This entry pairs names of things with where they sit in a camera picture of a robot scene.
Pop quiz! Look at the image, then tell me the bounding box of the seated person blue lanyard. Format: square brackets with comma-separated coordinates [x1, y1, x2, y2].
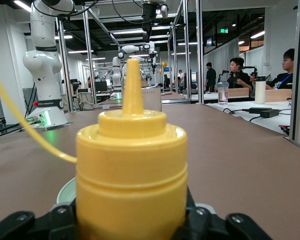
[266, 48, 296, 90]

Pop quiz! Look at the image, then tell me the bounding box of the standing person in black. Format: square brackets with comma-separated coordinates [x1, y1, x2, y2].
[205, 61, 217, 93]

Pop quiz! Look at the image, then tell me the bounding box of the clear shaker bottle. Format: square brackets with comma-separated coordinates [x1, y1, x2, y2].
[216, 80, 230, 105]

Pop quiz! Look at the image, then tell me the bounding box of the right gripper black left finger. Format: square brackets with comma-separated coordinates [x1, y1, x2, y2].
[0, 198, 78, 240]

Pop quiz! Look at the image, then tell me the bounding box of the yellow squeeze bottle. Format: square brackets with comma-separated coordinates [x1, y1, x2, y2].
[0, 57, 189, 240]

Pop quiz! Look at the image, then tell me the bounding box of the overhead black camera rig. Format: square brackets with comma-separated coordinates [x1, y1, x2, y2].
[140, 0, 170, 44]

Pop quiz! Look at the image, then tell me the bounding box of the black power adapter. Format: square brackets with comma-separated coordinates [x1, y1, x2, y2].
[248, 106, 281, 118]

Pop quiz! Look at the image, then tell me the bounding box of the thick black base cable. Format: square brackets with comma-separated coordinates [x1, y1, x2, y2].
[0, 119, 45, 140]

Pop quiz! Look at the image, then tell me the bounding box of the seated person black shirt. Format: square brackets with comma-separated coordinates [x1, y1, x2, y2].
[226, 57, 255, 93]

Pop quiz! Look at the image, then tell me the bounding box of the pale green plate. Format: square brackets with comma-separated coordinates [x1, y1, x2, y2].
[56, 176, 78, 206]

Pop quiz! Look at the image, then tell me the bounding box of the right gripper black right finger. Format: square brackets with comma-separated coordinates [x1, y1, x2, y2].
[173, 189, 273, 240]

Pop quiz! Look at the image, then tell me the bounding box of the white tumbler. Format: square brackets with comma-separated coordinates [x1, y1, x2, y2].
[254, 74, 267, 105]

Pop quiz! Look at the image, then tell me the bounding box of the wooden box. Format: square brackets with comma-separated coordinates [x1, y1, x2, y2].
[227, 87, 250, 98]
[264, 88, 293, 103]

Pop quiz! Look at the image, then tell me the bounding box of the black handheld gripper rig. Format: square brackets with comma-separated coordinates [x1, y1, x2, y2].
[216, 65, 259, 83]

